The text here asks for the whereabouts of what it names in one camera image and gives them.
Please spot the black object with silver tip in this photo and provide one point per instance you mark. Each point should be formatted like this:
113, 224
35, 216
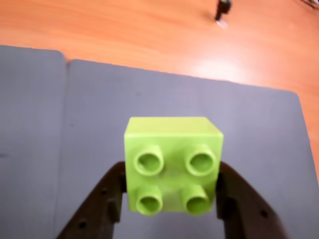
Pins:
223, 8

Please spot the grey mat with box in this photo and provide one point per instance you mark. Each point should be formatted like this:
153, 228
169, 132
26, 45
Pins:
249, 119

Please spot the grey mat without box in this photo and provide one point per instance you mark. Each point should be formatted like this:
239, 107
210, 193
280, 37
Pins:
30, 124

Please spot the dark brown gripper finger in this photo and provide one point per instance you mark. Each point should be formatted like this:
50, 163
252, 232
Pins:
249, 214
99, 209

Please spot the green lego block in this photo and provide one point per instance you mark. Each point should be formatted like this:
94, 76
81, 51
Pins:
172, 139

